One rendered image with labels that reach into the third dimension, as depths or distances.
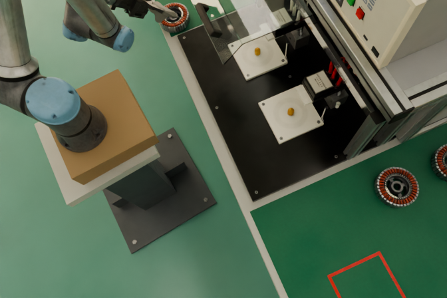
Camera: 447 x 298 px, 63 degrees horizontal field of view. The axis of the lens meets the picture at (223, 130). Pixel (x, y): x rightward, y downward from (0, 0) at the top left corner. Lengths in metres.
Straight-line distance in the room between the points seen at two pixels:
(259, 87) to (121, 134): 0.46
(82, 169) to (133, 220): 0.82
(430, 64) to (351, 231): 0.49
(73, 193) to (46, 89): 0.37
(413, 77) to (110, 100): 0.85
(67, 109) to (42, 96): 0.07
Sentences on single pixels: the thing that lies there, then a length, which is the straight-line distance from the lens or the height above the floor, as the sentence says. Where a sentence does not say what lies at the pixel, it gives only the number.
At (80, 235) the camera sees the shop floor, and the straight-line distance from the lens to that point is 2.05.
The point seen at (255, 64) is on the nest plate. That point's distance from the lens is 1.24.
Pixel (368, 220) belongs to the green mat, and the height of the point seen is 0.75.
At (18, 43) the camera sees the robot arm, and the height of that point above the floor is 1.13.
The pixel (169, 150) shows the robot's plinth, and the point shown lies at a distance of 1.97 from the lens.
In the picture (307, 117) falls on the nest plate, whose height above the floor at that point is 0.78.
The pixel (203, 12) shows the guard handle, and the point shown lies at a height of 1.06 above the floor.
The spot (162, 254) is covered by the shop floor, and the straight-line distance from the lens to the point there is 1.90.
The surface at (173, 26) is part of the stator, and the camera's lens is 1.36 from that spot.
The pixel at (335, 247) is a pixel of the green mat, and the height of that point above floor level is 0.75.
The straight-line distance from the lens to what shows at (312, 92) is 1.05.
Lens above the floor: 1.84
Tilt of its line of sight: 68 degrees down
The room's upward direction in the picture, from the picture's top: 14 degrees counter-clockwise
